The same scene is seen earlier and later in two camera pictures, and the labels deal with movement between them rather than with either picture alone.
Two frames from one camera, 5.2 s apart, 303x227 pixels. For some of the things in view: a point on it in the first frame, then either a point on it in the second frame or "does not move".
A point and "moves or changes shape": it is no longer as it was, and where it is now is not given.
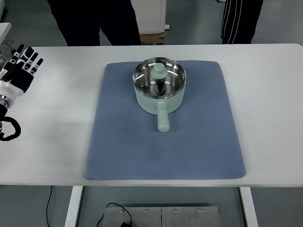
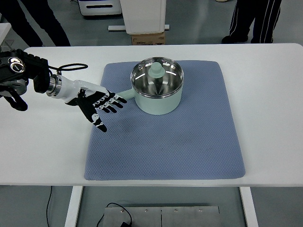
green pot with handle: (160, 106) moves or changes shape
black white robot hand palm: (22, 79) -> (80, 92)
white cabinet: (150, 14) does not move
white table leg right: (250, 207) does not move
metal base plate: (162, 216) does not move
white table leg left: (73, 207) does not move
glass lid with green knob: (159, 77) does not move
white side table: (4, 27) does not move
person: (80, 21) -> (40, 10)
